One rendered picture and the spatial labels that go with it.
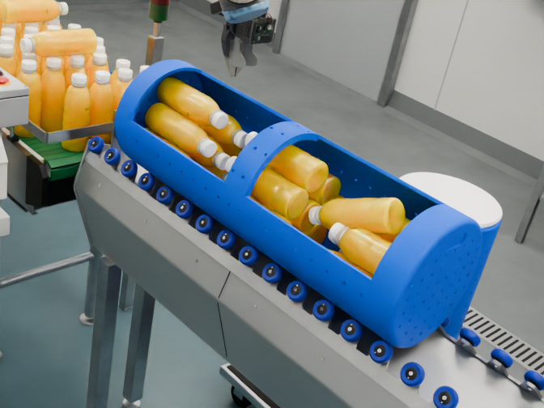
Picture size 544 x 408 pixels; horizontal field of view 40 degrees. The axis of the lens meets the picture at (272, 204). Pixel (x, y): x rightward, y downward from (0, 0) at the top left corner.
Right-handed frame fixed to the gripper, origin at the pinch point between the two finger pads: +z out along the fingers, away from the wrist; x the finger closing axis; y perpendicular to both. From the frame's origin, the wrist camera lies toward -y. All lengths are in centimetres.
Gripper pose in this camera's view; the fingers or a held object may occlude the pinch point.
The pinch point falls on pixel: (232, 70)
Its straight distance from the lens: 172.5
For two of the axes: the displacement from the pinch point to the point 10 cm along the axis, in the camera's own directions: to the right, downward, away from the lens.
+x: 7.1, -2.1, 6.8
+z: -1.8, 8.7, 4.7
